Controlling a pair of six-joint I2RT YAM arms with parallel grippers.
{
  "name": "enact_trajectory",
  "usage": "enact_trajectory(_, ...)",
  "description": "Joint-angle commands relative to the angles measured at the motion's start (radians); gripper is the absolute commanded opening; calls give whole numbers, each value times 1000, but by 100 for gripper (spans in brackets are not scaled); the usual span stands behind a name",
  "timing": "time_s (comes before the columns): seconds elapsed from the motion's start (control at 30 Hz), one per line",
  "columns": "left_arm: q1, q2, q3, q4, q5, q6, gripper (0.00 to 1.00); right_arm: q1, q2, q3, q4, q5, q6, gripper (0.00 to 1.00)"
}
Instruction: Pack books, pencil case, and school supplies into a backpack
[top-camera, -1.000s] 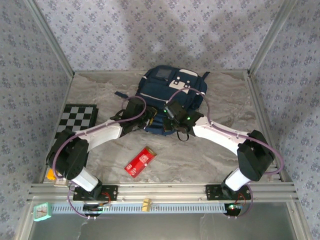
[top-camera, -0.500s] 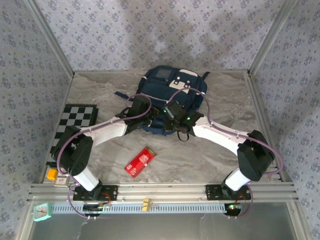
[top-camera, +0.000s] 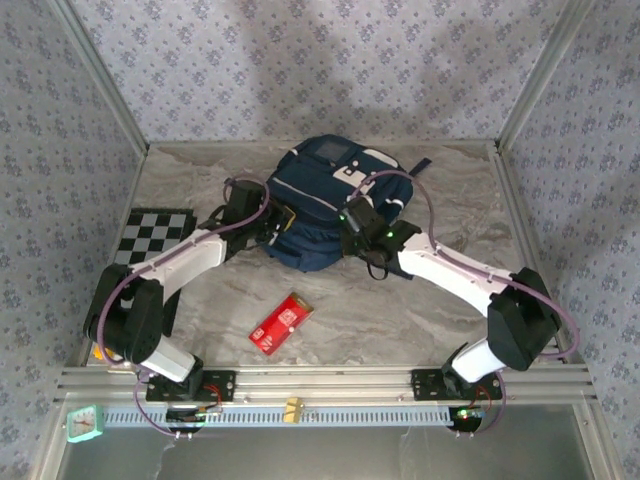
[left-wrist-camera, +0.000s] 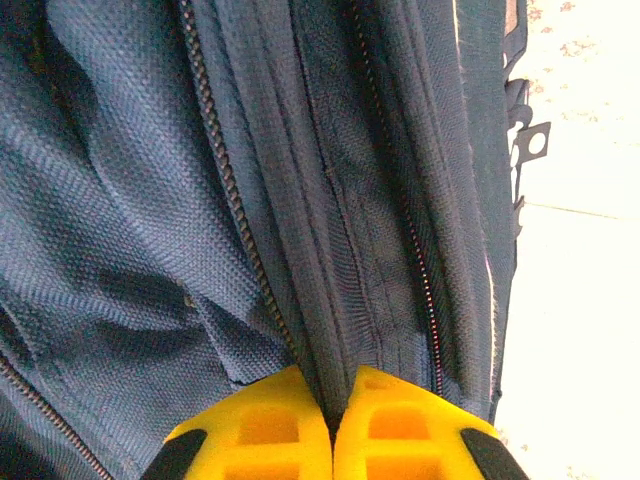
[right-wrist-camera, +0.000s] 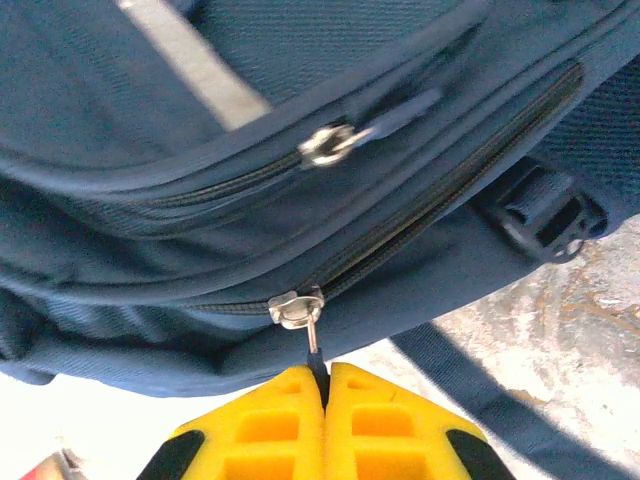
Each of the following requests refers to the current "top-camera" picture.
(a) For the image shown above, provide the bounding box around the controller board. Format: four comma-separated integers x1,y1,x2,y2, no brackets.
448,405,487,427
166,405,224,427

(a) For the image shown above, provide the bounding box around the navy blue backpack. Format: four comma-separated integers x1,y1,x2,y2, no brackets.
259,133,434,274

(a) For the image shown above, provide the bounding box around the red packet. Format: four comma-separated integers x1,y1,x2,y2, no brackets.
248,292,316,357

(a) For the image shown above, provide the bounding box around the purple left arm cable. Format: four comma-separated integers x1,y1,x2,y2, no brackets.
97,172,272,441

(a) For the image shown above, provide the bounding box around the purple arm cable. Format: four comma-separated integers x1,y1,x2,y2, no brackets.
349,169,581,439
97,172,272,441

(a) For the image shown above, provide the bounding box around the aluminium mounting rail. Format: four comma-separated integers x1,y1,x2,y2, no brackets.
54,364,599,405

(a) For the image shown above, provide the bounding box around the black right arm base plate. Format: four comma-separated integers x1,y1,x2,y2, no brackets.
410,368,503,401

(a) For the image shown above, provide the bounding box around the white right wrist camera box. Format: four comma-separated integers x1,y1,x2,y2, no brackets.
352,177,377,202

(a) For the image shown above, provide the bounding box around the mint green clock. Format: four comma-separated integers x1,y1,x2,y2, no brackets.
66,404,105,444

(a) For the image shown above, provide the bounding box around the left controller board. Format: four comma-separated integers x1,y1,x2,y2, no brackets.
166,405,224,427

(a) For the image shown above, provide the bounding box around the right controller board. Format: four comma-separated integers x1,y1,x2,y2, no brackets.
448,405,487,427

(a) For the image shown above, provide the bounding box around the black grey checkerboard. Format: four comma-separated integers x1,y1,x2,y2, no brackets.
113,208,197,336

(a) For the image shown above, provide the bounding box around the grey slotted cable duct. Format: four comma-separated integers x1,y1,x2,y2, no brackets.
102,405,459,429

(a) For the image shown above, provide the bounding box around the aluminium side rail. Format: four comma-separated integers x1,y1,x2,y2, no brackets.
492,142,591,366

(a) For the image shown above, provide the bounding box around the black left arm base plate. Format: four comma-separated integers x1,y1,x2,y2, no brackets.
145,369,237,403

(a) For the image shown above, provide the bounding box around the aluminium frame post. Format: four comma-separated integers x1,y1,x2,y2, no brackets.
49,0,150,151
494,0,599,151

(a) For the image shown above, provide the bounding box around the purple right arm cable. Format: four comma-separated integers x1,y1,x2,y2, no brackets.
349,169,581,439

